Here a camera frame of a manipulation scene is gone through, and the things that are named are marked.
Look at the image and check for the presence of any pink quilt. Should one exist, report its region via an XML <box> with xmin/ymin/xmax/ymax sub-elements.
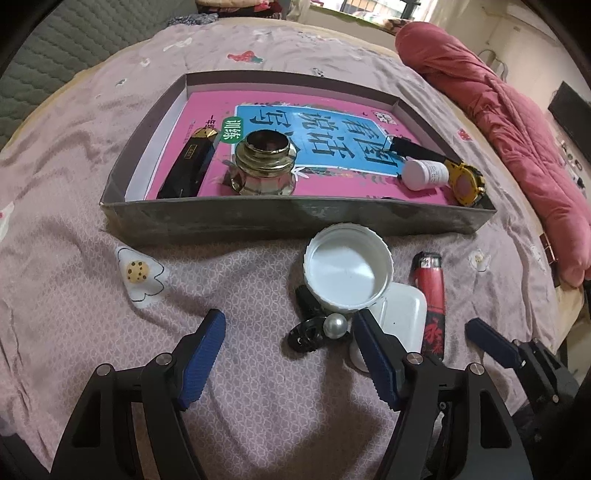
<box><xmin>394</xmin><ymin>21</ymin><xmax>591</xmax><ymax>289</ymax></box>

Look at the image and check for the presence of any yellow black tape measure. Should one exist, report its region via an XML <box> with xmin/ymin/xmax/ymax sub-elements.
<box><xmin>383</xmin><ymin>135</ymin><xmax>486</xmax><ymax>208</ymax></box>

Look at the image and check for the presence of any white plastic lid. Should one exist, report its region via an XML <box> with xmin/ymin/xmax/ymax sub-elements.
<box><xmin>303</xmin><ymin>223</ymin><xmax>394</xmax><ymax>315</ymax></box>

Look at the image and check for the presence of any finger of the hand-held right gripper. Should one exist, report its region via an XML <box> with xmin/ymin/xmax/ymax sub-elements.
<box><xmin>465</xmin><ymin>318</ymin><xmax>525</xmax><ymax>367</ymax></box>

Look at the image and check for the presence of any black and gold faceted bottle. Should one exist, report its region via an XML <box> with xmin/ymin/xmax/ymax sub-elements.
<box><xmin>156</xmin><ymin>127</ymin><xmax>218</xmax><ymax>200</ymax></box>

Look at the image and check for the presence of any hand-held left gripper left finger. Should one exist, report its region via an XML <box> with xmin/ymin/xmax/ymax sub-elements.
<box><xmin>51</xmin><ymin>308</ymin><xmax>227</xmax><ymax>480</ymax></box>

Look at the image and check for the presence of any pink printed bedsheet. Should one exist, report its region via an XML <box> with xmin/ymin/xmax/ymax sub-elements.
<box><xmin>0</xmin><ymin>16</ymin><xmax>591</xmax><ymax>480</ymax></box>

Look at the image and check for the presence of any red lighter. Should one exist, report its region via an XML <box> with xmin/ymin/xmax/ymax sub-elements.
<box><xmin>411</xmin><ymin>251</ymin><xmax>448</xmax><ymax>363</ymax></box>

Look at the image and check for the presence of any window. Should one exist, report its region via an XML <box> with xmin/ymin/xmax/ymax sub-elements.
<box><xmin>342</xmin><ymin>0</ymin><xmax>407</xmax><ymax>14</ymax></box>

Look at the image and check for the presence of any white plastic case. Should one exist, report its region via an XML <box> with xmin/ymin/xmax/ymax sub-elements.
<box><xmin>348</xmin><ymin>281</ymin><xmax>428</xmax><ymax>372</ymax></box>

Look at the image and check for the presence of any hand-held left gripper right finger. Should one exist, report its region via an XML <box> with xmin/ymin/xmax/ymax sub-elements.
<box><xmin>353</xmin><ymin>309</ymin><xmax>536</xmax><ymax>480</ymax></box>

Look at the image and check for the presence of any grey quilted headboard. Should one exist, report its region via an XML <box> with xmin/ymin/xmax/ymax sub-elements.
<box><xmin>0</xmin><ymin>0</ymin><xmax>199</xmax><ymax>144</ymax></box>

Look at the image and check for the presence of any metal chair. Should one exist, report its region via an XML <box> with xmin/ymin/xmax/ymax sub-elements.
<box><xmin>478</xmin><ymin>48</ymin><xmax>511</xmax><ymax>81</ymax></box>

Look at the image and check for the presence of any stack of folded clothes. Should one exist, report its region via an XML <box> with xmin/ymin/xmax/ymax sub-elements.
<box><xmin>196</xmin><ymin>0</ymin><xmax>282</xmax><ymax>19</ymax></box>

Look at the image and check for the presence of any pink book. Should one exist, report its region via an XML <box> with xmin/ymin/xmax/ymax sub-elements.
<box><xmin>144</xmin><ymin>90</ymin><xmax>455</xmax><ymax>204</ymax></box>

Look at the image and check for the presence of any black hair tie with pearl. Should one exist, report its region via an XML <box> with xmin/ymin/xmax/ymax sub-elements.
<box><xmin>287</xmin><ymin>313</ymin><xmax>349</xmax><ymax>354</ymax></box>

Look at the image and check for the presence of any grey cardboard box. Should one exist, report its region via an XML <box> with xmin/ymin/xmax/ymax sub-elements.
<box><xmin>99</xmin><ymin>70</ymin><xmax>497</xmax><ymax>247</ymax></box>

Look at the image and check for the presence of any small white bottle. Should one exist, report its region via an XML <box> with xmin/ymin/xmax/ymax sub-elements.
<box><xmin>401</xmin><ymin>158</ymin><xmax>450</xmax><ymax>191</ymax></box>

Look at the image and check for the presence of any black television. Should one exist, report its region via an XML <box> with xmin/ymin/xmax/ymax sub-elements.
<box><xmin>548</xmin><ymin>80</ymin><xmax>591</xmax><ymax>167</ymax></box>

